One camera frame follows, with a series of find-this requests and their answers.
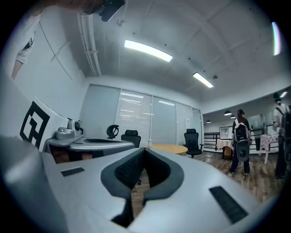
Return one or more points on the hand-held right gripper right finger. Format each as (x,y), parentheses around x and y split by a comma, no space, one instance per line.
(193,204)

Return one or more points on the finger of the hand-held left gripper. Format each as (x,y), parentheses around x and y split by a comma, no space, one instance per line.
(102,146)
(102,140)

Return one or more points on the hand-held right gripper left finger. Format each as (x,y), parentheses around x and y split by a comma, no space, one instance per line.
(91,193)

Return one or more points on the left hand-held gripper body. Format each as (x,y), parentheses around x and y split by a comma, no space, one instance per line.
(34,125)

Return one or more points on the person's left forearm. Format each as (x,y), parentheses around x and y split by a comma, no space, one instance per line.
(16,70)

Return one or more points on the black mesh office chair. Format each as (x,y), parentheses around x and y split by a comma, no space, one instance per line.
(192,142)
(131,137)
(112,131)

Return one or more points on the white lidded container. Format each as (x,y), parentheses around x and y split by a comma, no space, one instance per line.
(150,143)

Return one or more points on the brown cardboard box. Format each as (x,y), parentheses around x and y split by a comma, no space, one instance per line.
(227,153)

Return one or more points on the round wooden table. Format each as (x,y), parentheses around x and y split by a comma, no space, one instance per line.
(168,148)

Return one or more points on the beige tablecloth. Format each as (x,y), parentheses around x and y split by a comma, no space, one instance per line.
(221,143)

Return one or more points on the black metal railing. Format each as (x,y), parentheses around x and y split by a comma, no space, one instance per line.
(215,141)

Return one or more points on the black grey machine top right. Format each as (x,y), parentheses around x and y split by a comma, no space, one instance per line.
(242,145)

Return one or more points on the white framed board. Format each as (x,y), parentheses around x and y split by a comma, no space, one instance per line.
(226,133)

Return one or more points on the white paper notice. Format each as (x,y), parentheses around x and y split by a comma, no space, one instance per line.
(187,123)

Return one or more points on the person's light t-shirt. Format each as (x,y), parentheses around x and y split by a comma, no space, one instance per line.
(29,29)

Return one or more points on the white ceiling pipe bundle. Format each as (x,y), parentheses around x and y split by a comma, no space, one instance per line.
(91,45)

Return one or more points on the patterned tablecloth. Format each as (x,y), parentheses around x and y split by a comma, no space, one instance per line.
(269,140)

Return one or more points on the long ceiling light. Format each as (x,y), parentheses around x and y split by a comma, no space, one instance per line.
(276,38)
(203,79)
(147,50)

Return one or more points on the backpack with grey pod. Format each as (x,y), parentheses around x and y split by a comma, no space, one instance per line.
(287,127)

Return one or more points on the black head-worn camera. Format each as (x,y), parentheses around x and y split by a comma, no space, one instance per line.
(111,10)

